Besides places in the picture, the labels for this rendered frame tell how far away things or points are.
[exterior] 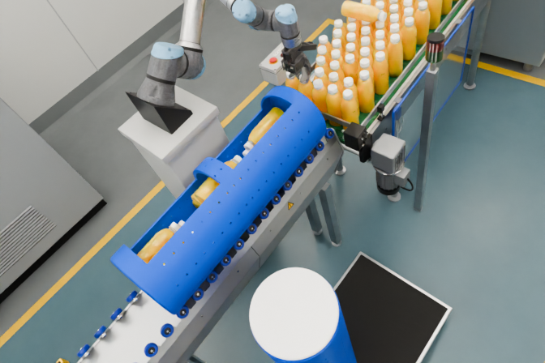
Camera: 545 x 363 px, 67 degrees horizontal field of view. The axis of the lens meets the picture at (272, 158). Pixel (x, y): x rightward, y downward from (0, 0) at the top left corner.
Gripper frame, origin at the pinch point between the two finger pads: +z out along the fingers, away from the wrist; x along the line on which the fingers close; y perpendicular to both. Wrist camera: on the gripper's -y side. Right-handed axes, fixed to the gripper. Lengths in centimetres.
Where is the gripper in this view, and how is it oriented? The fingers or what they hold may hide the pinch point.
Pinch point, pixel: (303, 78)
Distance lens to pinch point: 181.9
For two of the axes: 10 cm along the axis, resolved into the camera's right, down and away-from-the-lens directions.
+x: 7.6, 4.0, -5.2
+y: -6.1, 7.0, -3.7
